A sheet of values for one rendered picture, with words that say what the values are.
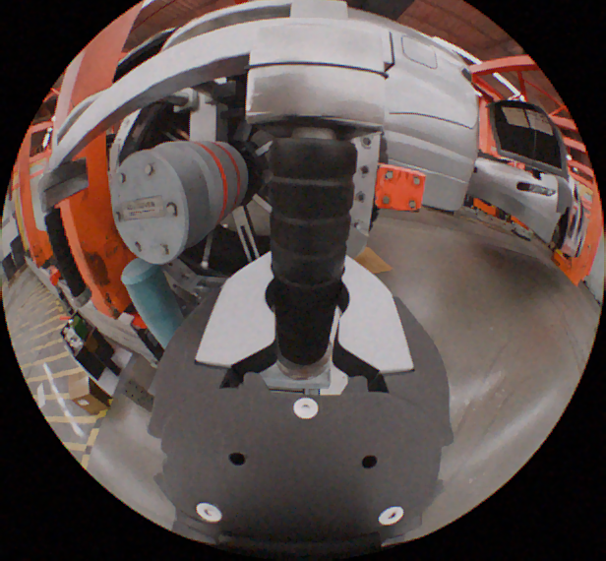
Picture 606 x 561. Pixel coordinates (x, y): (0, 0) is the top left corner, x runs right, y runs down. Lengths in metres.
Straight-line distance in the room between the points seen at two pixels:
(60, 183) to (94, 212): 0.32
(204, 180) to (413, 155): 0.74
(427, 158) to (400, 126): 0.17
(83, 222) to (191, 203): 0.46
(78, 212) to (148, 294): 0.34
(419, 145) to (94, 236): 1.10
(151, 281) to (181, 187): 0.21
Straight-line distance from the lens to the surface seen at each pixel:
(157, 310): 0.38
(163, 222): 0.20
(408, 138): 0.82
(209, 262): 0.54
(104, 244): 0.64
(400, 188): 0.32
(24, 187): 2.54
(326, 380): 0.82
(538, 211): 2.53
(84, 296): 0.35
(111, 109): 0.19
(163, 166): 0.19
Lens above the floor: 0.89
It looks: 31 degrees down
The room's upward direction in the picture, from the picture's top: 2 degrees clockwise
